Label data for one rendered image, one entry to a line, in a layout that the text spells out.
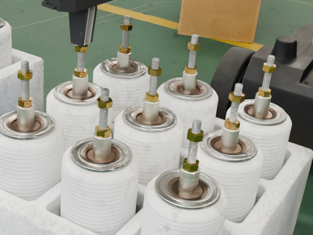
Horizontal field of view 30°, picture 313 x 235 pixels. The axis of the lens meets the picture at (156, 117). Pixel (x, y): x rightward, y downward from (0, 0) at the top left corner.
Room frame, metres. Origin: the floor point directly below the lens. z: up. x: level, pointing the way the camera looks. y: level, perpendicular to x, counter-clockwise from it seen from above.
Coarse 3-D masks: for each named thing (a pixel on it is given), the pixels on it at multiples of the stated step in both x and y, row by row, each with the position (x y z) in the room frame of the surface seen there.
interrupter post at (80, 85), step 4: (76, 80) 0.75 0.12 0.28; (80, 80) 0.75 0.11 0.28; (84, 80) 0.75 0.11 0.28; (76, 84) 0.75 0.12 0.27; (80, 84) 0.75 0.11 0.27; (84, 84) 0.75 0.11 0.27; (76, 88) 0.75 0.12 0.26; (80, 88) 0.75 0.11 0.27; (84, 88) 0.75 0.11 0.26; (72, 92) 0.76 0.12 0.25; (76, 92) 0.75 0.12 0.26; (80, 92) 0.75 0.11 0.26; (84, 92) 0.75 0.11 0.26; (76, 96) 0.75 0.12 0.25; (80, 96) 0.75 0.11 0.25; (84, 96) 0.75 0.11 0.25
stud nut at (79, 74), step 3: (75, 69) 0.76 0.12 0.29; (84, 69) 0.76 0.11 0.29; (75, 72) 0.75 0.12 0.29; (78, 72) 0.75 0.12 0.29; (81, 72) 0.75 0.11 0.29; (84, 72) 0.75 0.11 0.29; (75, 75) 0.75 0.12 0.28; (78, 75) 0.75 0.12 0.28; (81, 75) 0.75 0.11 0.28; (84, 75) 0.75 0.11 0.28
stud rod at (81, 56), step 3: (84, 45) 0.76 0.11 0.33; (78, 54) 0.76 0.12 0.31; (81, 54) 0.75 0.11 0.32; (84, 54) 0.76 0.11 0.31; (78, 57) 0.76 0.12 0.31; (81, 57) 0.76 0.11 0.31; (84, 57) 0.76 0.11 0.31; (78, 60) 0.76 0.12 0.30; (81, 60) 0.76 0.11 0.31; (84, 60) 0.76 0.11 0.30; (78, 63) 0.76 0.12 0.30; (81, 63) 0.76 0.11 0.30; (78, 66) 0.76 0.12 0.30; (81, 66) 0.76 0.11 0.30; (78, 69) 0.76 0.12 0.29; (81, 69) 0.75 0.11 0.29
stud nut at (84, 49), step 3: (75, 45) 0.76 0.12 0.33; (87, 45) 0.76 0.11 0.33; (75, 48) 0.75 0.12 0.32; (78, 48) 0.75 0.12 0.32; (81, 48) 0.75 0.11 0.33; (84, 48) 0.75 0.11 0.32; (87, 48) 0.76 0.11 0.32; (78, 51) 0.75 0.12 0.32; (81, 51) 0.75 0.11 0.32; (84, 51) 0.75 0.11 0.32
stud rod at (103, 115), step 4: (104, 88) 0.60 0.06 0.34; (104, 92) 0.60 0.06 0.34; (108, 92) 0.60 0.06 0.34; (104, 96) 0.60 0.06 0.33; (108, 96) 0.60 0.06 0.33; (104, 100) 0.60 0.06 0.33; (108, 100) 0.60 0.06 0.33; (100, 108) 0.60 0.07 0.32; (100, 112) 0.60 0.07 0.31; (104, 112) 0.60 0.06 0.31; (100, 116) 0.60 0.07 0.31; (104, 116) 0.60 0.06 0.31; (100, 120) 0.60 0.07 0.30; (104, 120) 0.60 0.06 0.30; (100, 124) 0.60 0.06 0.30; (104, 124) 0.60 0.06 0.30; (100, 128) 0.60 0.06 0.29; (104, 128) 0.60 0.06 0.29
